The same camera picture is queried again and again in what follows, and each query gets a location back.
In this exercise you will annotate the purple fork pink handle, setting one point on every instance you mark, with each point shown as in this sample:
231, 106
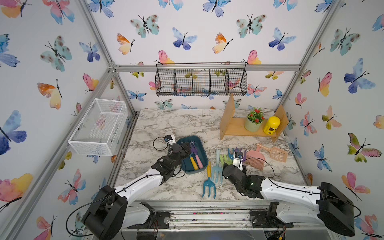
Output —
242, 151

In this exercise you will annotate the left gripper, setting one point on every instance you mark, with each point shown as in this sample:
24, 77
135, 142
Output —
184, 150

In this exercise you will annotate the teal plastic storage box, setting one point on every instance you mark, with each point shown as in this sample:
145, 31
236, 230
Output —
186, 163

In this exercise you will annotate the yellow plastic jar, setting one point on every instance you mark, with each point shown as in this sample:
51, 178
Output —
271, 126

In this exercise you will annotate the purple rake pink handle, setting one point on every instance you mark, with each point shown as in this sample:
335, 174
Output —
195, 151

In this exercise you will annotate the wooden shelf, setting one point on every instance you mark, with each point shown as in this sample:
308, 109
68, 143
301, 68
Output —
231, 126

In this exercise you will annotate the pink hand brush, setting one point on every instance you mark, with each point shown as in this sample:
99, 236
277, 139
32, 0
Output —
255, 159

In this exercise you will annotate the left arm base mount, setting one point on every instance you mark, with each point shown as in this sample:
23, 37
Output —
150, 220

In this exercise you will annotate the green rake brown handle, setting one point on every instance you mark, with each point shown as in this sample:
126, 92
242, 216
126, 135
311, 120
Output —
224, 159

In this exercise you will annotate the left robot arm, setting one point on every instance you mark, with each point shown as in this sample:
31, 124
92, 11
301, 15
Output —
111, 210

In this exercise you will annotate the teal fork yellow handle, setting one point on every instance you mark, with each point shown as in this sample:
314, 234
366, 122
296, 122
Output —
208, 184

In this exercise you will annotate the blue rake yellow handle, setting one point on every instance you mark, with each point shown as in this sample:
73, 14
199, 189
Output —
231, 153

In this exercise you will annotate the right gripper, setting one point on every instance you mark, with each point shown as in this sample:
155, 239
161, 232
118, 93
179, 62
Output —
243, 170

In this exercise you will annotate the pink dustpan scoop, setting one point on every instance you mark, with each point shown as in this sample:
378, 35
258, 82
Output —
276, 154

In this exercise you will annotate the black wire wall basket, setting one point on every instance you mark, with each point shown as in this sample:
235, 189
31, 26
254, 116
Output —
207, 80

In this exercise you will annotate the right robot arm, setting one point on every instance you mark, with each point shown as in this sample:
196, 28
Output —
324, 205

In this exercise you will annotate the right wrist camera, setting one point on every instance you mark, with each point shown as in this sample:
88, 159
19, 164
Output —
237, 161

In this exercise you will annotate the potted red flower plant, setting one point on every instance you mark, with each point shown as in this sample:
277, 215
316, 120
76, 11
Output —
254, 120

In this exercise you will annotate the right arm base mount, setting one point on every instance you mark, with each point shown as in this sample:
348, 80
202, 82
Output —
267, 218

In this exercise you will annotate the teal shovel yellow handle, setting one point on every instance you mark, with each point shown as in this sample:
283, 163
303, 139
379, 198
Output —
194, 162

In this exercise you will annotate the white mesh wall basket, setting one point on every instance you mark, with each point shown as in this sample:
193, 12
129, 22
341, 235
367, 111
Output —
100, 128

